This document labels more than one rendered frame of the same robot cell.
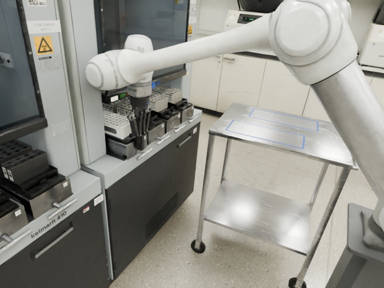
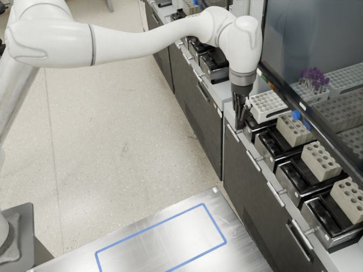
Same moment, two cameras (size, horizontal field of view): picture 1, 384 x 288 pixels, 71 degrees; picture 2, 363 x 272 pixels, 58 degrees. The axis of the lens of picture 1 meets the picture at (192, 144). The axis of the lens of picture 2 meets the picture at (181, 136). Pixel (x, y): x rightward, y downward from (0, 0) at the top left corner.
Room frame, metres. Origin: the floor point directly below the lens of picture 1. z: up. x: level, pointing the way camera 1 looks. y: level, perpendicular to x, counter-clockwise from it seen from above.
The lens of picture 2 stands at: (1.50, -0.52, 1.70)
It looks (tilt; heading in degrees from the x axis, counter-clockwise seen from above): 47 degrees down; 140
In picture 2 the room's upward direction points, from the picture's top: 7 degrees counter-clockwise
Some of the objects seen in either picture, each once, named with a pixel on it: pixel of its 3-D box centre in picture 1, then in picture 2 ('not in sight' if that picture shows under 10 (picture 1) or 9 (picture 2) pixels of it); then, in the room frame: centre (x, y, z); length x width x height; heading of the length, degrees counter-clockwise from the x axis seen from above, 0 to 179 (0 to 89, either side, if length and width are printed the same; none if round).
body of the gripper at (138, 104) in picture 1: (139, 106); (241, 89); (0.98, 0.21, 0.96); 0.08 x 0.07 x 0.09; 154
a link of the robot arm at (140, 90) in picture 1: (139, 87); (242, 72); (0.98, 0.21, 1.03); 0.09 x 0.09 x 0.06
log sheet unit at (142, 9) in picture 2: not in sight; (142, 15); (-0.59, 0.98, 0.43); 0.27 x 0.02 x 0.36; 154
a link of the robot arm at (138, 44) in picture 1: (136, 58); (242, 41); (0.97, 0.22, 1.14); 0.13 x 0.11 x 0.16; 158
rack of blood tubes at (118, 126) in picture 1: (103, 122); (287, 100); (1.07, 0.40, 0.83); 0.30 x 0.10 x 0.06; 64
